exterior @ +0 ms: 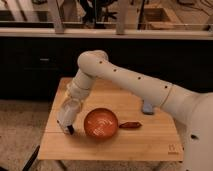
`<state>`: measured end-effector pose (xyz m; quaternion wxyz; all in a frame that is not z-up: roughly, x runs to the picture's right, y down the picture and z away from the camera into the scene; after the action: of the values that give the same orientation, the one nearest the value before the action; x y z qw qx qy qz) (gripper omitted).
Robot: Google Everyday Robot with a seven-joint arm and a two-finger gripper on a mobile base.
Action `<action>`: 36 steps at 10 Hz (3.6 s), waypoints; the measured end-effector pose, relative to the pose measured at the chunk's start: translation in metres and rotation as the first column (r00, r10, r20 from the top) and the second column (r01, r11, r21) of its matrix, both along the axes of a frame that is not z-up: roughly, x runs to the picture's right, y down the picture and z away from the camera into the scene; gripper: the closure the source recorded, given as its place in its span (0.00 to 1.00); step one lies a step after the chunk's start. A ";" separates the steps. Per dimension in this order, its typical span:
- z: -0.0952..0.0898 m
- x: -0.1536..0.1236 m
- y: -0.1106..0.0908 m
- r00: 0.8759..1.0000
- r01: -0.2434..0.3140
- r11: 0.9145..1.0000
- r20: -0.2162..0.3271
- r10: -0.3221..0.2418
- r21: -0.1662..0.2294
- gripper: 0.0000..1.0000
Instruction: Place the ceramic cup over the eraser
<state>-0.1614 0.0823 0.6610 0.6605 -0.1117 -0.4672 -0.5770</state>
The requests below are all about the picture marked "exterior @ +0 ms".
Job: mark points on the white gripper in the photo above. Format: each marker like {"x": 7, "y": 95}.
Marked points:
{"x": 68, "y": 113}

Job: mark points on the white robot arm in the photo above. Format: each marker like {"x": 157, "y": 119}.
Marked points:
{"x": 193, "y": 109}

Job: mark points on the orange ceramic bowl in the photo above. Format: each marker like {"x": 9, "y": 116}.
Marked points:
{"x": 100, "y": 124}

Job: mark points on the blue-grey eraser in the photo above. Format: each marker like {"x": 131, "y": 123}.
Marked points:
{"x": 147, "y": 108}

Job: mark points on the red chili pepper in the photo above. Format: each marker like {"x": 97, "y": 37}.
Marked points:
{"x": 130, "y": 125}

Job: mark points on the dark cabinet counter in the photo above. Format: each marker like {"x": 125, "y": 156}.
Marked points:
{"x": 31, "y": 67}

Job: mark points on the wooden table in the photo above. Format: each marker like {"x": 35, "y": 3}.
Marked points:
{"x": 156, "y": 140}

